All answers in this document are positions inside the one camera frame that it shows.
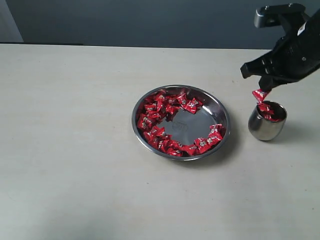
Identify red candy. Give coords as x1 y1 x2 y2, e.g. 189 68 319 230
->
137 113 154 132
194 137 211 154
252 89 270 104
257 102 274 115
176 93 190 109
209 123 224 136
166 147 184 157
186 97 203 115
264 114 282 122
181 144 200 157

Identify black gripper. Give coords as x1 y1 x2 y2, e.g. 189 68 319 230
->
240 11 320 92

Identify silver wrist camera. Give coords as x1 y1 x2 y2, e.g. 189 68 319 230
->
253 3 306 28

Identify round steel bowl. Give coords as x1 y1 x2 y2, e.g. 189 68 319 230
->
131 84 231 162

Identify shiny steel cup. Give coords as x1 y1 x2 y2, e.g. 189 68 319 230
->
248 100 287 141

